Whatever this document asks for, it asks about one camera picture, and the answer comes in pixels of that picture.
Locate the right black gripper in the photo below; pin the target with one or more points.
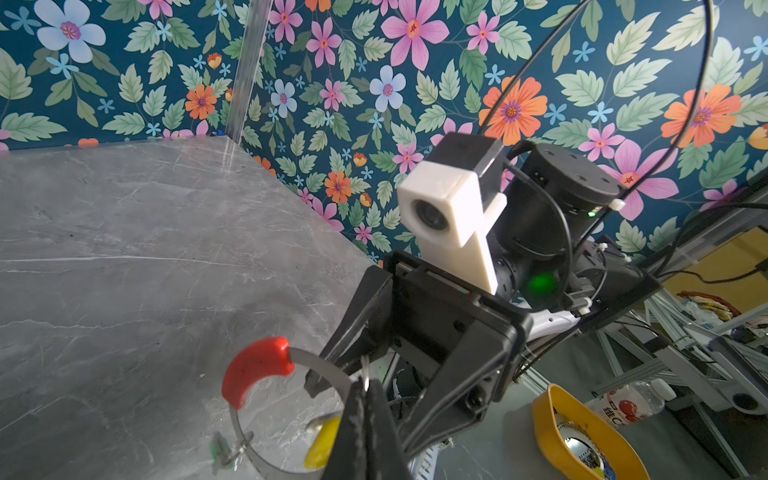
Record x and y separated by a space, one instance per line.
437 325

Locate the plastic water bottle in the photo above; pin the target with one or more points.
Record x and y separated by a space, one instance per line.
632 402

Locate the yellow plastic bin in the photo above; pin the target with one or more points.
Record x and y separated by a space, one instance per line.
583 442

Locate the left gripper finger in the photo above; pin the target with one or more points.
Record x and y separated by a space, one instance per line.
367 446

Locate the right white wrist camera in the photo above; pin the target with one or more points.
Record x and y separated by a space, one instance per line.
451 201

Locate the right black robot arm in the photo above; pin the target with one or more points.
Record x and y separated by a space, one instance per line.
504 259

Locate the keyring with coloured keys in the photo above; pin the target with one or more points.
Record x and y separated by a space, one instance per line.
261 388

